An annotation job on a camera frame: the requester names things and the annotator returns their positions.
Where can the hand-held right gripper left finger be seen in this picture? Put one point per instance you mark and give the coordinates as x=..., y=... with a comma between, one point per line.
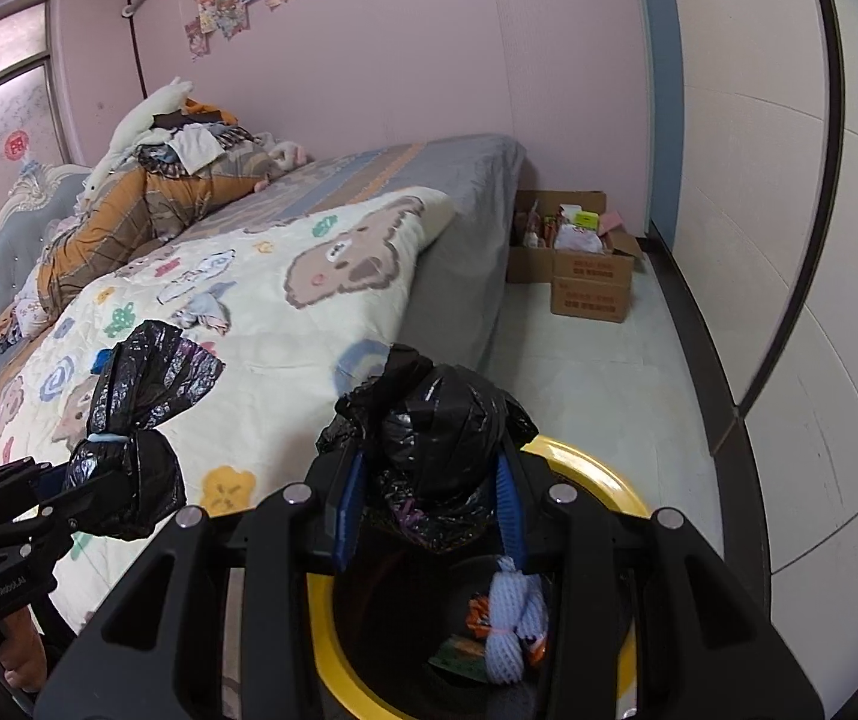
x=346, y=514

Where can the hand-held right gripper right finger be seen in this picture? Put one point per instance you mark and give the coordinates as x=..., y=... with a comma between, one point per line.
x=509, y=514

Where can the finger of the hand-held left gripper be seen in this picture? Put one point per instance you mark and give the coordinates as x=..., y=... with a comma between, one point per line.
x=1, y=487
x=46, y=532

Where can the small black plastic bag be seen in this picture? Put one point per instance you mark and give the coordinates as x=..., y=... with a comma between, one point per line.
x=436, y=442

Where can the orange snack packet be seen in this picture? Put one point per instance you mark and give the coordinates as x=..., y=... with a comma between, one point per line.
x=478, y=611

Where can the yellow rimmed black trash bin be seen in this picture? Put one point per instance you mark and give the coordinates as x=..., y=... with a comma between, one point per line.
x=609, y=476

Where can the large purple foam fruit net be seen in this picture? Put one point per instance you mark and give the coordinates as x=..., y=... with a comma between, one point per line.
x=508, y=630

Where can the green snack packet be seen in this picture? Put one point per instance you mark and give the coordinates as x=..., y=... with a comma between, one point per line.
x=459, y=654

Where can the large black plastic bag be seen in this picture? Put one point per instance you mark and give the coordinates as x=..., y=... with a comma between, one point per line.
x=144, y=390

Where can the grey white cloth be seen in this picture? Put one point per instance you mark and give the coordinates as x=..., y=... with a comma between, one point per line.
x=204, y=307

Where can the person's left hand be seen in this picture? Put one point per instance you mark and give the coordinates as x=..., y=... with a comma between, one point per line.
x=24, y=652

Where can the blue plastic bag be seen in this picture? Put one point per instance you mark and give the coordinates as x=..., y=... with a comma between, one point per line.
x=103, y=360

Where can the patterned floral clothes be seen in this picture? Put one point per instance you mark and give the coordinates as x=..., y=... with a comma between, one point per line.
x=24, y=315

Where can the bear printed blanket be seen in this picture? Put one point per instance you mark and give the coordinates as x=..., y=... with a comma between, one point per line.
x=286, y=330

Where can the plain cardboard box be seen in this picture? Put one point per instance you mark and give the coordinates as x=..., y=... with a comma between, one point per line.
x=530, y=266

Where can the white printed bag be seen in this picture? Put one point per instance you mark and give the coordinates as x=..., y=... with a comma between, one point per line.
x=579, y=238

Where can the red snack packets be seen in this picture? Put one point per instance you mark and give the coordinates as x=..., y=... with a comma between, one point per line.
x=549, y=229

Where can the yellow green packet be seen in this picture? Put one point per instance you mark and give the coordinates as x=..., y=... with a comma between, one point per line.
x=586, y=219

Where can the orange brown quilt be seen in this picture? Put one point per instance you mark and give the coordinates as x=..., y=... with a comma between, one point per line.
x=136, y=210

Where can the pink packet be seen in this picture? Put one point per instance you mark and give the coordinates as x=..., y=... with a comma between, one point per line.
x=613, y=222

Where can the red paper window decal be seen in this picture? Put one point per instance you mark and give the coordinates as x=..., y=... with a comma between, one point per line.
x=16, y=142

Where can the cream plush toy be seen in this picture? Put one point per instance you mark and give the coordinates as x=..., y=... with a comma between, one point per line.
x=286, y=156

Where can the white wardrobe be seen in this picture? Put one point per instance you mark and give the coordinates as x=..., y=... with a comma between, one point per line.
x=774, y=240

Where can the frosted glass window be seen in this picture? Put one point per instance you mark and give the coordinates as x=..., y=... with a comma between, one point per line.
x=1, y=90

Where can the white plush toy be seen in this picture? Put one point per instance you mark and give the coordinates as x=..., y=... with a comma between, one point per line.
x=144, y=116

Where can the pile of clothes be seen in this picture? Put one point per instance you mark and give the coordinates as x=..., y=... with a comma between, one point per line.
x=196, y=139

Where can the white wall pipe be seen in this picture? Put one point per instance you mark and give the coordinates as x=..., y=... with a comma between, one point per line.
x=136, y=1

